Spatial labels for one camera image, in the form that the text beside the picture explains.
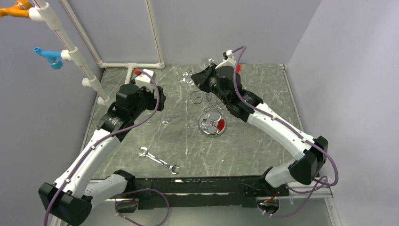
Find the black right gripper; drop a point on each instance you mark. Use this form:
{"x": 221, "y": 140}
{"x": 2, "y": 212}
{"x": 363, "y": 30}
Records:
{"x": 201, "y": 79}

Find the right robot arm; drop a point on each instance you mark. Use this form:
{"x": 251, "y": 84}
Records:
{"x": 308, "y": 152}

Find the white PVC pipe frame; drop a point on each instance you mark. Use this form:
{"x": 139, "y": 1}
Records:
{"x": 43, "y": 12}

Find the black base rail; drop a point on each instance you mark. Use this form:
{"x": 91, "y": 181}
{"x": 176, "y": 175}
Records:
{"x": 198, "y": 191}

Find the clear wine glass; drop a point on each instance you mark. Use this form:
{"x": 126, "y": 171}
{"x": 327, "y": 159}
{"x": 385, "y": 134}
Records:
{"x": 205, "y": 62}
{"x": 167, "y": 119}
{"x": 149, "y": 121}
{"x": 186, "y": 78}

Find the clear wine glass back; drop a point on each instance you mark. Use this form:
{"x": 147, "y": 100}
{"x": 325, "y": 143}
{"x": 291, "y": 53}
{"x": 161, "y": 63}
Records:
{"x": 205, "y": 62}

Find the silver double open wrench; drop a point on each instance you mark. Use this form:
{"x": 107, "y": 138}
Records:
{"x": 172, "y": 168}

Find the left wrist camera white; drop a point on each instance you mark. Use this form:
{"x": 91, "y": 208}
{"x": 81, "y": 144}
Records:
{"x": 143, "y": 81}

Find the orange pipe fitting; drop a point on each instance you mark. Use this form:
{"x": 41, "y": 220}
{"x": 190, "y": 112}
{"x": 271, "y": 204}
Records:
{"x": 19, "y": 9}

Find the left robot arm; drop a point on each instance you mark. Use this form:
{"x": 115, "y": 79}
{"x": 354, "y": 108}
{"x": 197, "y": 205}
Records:
{"x": 71, "y": 198}

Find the blue pipe fitting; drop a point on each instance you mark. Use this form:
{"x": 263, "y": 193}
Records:
{"x": 54, "y": 58}

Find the chrome wine glass rack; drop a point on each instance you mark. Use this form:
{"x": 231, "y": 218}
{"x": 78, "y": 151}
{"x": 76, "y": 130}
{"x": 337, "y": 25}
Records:
{"x": 212, "y": 122}

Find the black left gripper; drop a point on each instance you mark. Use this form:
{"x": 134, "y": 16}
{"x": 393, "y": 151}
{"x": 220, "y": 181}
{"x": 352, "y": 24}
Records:
{"x": 154, "y": 102}

